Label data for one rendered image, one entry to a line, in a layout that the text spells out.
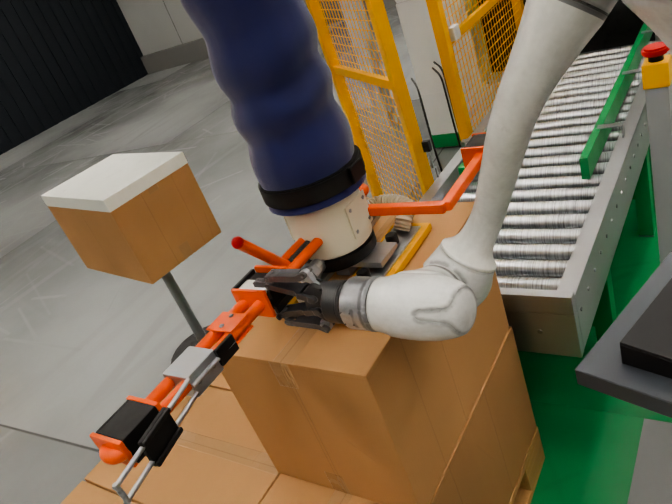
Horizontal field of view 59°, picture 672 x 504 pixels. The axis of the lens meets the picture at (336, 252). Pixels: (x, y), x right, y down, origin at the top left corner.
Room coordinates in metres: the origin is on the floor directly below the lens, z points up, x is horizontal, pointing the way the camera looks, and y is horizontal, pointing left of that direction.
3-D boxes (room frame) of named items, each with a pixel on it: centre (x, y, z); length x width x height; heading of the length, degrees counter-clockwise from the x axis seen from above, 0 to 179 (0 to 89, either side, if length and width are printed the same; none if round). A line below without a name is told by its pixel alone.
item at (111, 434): (0.73, 0.39, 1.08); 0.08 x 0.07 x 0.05; 139
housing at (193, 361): (0.83, 0.29, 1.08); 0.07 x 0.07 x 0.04; 49
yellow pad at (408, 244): (1.12, -0.08, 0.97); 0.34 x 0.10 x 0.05; 139
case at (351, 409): (1.17, -0.02, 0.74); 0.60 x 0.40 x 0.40; 139
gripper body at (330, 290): (0.88, 0.04, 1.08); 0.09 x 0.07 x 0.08; 49
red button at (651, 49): (1.55, -1.03, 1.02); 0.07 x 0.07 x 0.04
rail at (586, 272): (2.11, -1.29, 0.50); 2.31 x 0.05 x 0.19; 138
